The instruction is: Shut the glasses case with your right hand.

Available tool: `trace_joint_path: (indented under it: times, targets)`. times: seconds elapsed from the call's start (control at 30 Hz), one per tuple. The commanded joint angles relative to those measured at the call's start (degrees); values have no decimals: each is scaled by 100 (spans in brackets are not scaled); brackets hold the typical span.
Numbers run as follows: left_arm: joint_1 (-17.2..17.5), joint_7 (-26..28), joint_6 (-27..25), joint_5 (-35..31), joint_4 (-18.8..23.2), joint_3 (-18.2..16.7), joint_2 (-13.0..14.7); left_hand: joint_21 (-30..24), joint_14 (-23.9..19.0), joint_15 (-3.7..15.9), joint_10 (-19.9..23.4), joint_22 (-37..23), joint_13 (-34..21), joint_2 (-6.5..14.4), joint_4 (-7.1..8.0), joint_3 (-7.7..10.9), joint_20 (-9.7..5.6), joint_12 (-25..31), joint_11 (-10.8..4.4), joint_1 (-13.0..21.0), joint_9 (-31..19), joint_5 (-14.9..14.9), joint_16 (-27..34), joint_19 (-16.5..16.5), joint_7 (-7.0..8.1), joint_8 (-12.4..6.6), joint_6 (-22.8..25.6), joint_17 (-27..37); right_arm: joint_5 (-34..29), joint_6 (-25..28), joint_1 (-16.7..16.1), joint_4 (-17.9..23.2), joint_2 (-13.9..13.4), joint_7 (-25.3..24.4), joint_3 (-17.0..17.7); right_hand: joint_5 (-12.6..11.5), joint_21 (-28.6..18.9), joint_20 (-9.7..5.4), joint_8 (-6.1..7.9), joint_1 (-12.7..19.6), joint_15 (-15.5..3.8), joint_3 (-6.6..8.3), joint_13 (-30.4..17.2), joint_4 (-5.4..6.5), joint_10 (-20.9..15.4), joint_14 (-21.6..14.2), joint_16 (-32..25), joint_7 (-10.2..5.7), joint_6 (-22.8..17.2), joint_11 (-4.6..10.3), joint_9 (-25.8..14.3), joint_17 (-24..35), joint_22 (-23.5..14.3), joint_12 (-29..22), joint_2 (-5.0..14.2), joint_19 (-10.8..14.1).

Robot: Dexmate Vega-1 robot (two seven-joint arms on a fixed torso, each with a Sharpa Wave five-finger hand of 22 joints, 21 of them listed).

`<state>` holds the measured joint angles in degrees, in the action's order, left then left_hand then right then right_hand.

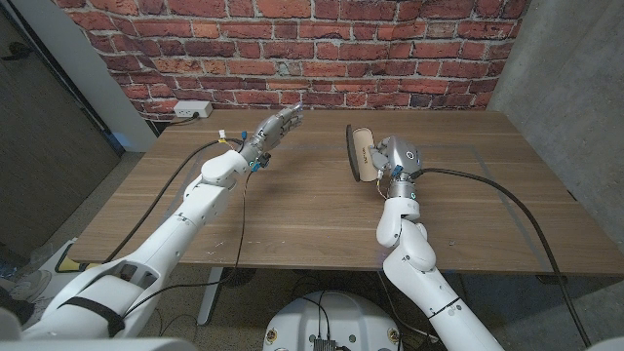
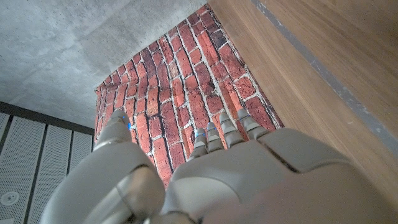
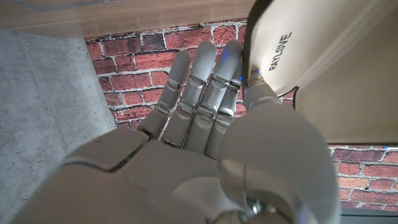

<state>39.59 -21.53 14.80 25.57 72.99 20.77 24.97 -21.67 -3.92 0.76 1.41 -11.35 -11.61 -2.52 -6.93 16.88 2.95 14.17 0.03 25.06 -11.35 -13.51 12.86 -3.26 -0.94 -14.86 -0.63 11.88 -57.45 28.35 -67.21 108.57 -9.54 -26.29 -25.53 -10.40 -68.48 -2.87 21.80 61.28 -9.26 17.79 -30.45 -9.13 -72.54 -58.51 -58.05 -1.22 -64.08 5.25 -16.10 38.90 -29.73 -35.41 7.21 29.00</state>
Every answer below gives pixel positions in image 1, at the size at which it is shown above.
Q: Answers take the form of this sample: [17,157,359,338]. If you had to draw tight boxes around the red brick printed backdrop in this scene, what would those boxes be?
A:
[53,0,532,122]

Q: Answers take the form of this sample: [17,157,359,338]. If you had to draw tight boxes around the black glasses case tan lining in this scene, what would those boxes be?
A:
[344,124,381,184]

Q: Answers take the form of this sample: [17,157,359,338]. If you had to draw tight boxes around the black power strip cord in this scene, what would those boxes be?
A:
[168,112,201,127]

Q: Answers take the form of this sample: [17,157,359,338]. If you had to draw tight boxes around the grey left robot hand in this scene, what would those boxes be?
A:
[241,101,305,165]

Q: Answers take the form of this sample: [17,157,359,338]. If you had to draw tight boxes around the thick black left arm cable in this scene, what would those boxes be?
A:
[101,138,243,264]

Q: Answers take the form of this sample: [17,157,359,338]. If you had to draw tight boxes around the slanted grey tape strip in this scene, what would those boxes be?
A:
[471,144,555,273]

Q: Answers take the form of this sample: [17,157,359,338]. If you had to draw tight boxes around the dark perforated panel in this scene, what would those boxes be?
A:
[0,9,123,254]

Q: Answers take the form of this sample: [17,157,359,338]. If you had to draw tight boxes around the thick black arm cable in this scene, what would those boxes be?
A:
[101,138,243,264]
[411,167,594,348]

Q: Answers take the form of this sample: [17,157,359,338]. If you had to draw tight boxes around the white table leg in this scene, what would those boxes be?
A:
[197,266,225,327]

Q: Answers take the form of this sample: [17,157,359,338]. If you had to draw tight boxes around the white power strip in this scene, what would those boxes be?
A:
[173,99,215,119]

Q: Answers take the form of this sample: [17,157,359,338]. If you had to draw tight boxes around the grey sneaker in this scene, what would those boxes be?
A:
[0,268,54,323]

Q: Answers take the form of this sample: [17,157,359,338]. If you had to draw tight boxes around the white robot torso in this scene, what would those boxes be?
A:
[262,291,404,351]

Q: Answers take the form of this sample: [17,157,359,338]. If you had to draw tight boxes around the yellow and black floor mat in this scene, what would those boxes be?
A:
[54,239,106,275]

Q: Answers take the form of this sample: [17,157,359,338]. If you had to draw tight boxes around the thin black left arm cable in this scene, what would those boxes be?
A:
[121,168,254,318]

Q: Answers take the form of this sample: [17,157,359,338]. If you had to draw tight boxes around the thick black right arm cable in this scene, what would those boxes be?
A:
[411,167,594,348]

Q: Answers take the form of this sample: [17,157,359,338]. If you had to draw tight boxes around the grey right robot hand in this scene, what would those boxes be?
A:
[368,135,423,183]

